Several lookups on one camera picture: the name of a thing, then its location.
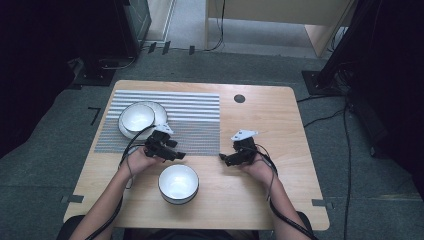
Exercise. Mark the dark curtain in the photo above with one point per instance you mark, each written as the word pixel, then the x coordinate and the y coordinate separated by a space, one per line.
pixel 36 66
pixel 393 83

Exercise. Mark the person's left hand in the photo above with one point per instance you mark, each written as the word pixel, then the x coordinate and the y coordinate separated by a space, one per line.
pixel 138 163

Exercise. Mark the dark cabinet with glass side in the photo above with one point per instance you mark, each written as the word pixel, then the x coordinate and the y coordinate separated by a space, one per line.
pixel 133 23

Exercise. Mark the person's right hand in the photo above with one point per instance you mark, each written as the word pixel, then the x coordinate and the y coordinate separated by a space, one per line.
pixel 259 169

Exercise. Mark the black stand base plate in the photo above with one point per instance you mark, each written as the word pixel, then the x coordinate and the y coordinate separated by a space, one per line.
pixel 95 75

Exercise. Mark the person's dark clothing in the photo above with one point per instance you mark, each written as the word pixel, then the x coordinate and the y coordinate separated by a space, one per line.
pixel 190 235

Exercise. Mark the dark round table grommet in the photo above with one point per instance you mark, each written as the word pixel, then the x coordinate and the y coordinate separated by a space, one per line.
pixel 239 98

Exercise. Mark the grey striped placemat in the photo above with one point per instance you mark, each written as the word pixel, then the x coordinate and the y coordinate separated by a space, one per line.
pixel 193 113

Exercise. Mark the black tape corner mark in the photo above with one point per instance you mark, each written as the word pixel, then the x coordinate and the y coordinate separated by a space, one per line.
pixel 96 113

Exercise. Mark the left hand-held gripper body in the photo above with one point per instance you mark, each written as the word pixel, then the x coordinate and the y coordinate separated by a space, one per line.
pixel 158 145

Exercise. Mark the black metal stand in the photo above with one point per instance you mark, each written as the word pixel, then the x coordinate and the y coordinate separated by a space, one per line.
pixel 330 66

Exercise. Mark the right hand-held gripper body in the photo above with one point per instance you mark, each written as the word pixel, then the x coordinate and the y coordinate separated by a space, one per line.
pixel 244 143

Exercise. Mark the white plate with dark rim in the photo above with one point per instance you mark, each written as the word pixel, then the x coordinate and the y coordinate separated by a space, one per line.
pixel 160 113

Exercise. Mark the black tape strip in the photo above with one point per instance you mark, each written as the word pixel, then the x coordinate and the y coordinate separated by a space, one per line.
pixel 152 47
pixel 191 50
pixel 166 47

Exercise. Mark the light wooden furniture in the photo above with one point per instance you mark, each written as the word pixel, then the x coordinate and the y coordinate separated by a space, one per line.
pixel 283 13

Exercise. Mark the grey tape strip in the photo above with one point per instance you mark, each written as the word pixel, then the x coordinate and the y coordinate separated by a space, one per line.
pixel 72 199
pixel 320 202

